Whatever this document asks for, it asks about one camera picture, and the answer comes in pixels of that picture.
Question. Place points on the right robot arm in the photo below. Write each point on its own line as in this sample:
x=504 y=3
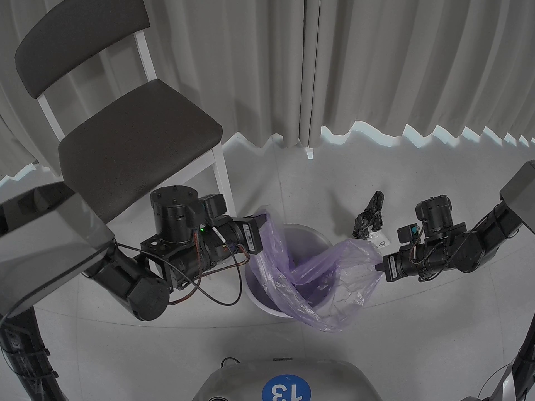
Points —
x=472 y=253

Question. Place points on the white curtain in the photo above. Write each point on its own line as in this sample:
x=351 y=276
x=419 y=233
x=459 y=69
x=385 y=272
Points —
x=418 y=57
x=230 y=57

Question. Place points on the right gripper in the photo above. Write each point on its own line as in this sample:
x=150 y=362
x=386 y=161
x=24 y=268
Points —
x=405 y=263

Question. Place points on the clear printed wrapper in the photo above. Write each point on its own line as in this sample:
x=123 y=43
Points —
x=380 y=240

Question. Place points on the black plastic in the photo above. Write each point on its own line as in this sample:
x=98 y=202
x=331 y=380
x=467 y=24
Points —
x=368 y=219

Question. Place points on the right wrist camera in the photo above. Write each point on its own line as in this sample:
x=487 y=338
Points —
x=407 y=234

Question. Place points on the grey white chair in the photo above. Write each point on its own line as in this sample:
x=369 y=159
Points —
x=83 y=23

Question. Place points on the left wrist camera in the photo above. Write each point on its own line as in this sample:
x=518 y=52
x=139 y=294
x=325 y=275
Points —
x=215 y=205

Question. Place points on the white trash bin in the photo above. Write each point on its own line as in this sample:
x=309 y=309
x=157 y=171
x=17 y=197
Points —
x=263 y=301

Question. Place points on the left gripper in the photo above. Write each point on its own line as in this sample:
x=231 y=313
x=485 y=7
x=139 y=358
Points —
x=234 y=240

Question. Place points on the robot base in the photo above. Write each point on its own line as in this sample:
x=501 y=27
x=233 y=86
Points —
x=250 y=382

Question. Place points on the purple plastic bag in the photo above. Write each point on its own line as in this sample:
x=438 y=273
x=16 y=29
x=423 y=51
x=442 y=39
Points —
x=334 y=274

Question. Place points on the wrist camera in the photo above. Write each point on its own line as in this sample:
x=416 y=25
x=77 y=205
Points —
x=215 y=205
x=407 y=234

